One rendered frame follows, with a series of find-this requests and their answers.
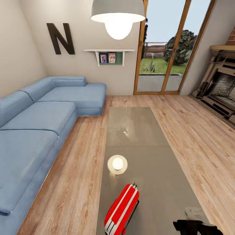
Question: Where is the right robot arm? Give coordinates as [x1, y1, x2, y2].
[173, 207, 223, 235]

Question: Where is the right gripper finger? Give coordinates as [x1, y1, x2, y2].
[173, 221, 180, 231]

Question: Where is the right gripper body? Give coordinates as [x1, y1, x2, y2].
[177, 220, 203, 235]

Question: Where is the radio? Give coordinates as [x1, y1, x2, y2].
[104, 183, 139, 235]

